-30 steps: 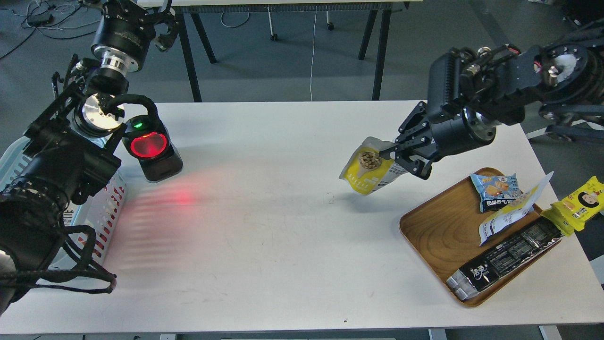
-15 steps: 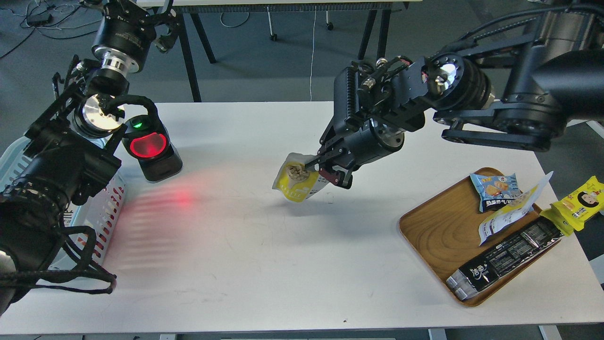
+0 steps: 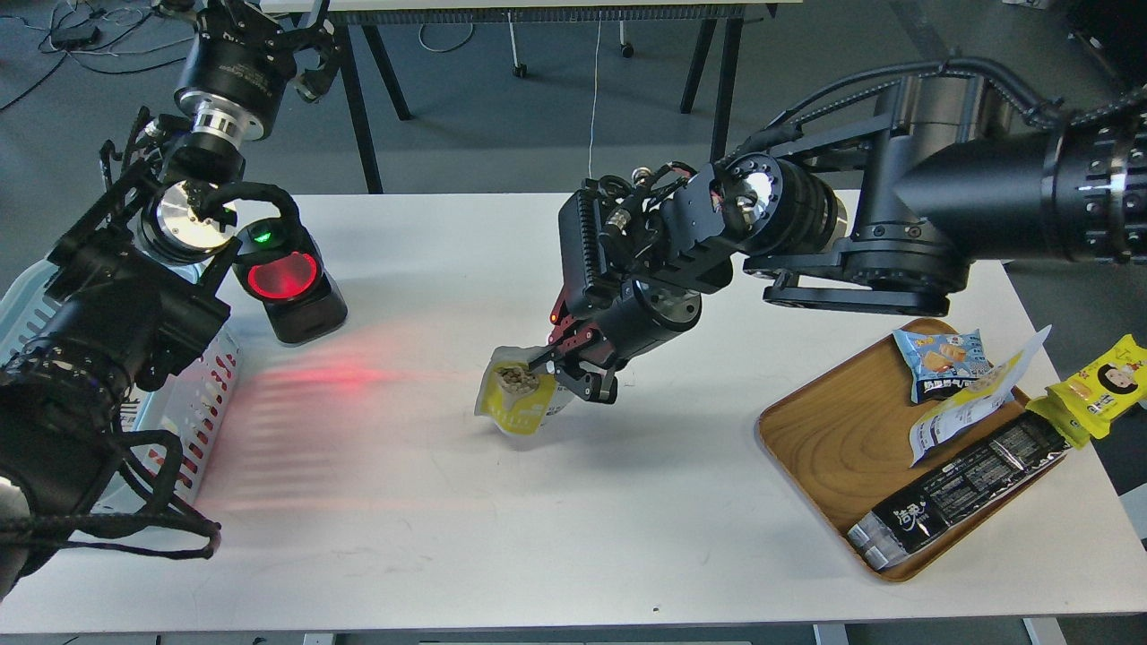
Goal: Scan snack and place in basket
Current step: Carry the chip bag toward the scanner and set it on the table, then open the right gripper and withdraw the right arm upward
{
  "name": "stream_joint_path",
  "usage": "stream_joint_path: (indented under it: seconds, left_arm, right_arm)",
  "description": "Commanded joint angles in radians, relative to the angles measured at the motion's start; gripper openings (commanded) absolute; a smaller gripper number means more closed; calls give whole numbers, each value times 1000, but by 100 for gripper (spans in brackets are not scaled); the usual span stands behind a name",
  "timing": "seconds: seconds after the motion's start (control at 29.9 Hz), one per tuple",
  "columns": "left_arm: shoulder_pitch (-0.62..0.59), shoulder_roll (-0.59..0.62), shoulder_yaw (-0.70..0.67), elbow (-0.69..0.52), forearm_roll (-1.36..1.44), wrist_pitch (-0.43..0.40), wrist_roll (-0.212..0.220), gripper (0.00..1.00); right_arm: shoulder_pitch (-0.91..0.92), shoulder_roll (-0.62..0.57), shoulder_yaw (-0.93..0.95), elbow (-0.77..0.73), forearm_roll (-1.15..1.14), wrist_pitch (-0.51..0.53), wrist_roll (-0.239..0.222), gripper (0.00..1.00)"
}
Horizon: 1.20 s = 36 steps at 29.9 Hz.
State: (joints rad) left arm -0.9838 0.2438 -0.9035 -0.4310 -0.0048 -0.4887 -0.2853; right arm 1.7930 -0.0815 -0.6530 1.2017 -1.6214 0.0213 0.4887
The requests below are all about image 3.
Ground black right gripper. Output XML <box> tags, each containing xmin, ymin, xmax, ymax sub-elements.
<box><xmin>526</xmin><ymin>280</ymin><xmax>702</xmax><ymax>404</ymax></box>

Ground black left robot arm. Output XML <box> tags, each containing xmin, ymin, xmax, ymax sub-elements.
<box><xmin>1</xmin><ymin>1</ymin><xmax>348</xmax><ymax>593</ymax></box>

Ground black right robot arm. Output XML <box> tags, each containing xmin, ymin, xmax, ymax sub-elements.
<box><xmin>528</xmin><ymin>57</ymin><xmax>1144</xmax><ymax>404</ymax></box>

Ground black long snack package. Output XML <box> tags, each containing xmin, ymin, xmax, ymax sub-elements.
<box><xmin>845</xmin><ymin>412</ymin><xmax>1072</xmax><ymax>572</ymax></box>

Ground blue snack packet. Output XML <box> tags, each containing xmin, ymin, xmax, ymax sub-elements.
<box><xmin>894</xmin><ymin>328</ymin><xmax>992</xmax><ymax>404</ymax></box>

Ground light blue plastic basket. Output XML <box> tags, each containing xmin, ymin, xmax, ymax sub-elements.
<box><xmin>1</xmin><ymin>261</ymin><xmax>243</xmax><ymax>503</ymax></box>

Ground yellow cartoon face snack bag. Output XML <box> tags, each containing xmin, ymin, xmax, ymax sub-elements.
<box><xmin>1027</xmin><ymin>333</ymin><xmax>1146</xmax><ymax>449</ymax></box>

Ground black barcode scanner red window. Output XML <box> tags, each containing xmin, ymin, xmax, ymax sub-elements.
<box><xmin>232</xmin><ymin>218</ymin><xmax>349</xmax><ymax>345</ymax></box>

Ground black table legs background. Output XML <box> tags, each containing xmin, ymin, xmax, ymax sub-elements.
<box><xmin>331</xmin><ymin>1</ymin><xmax>748</xmax><ymax>194</ymax></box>

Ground white hanging cable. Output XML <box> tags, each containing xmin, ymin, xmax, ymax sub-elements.
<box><xmin>587</xmin><ymin>18</ymin><xmax>603</xmax><ymax>180</ymax></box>

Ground black floor cables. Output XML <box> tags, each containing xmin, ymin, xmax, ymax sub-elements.
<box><xmin>0</xmin><ymin>0</ymin><xmax>194</xmax><ymax>112</ymax></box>

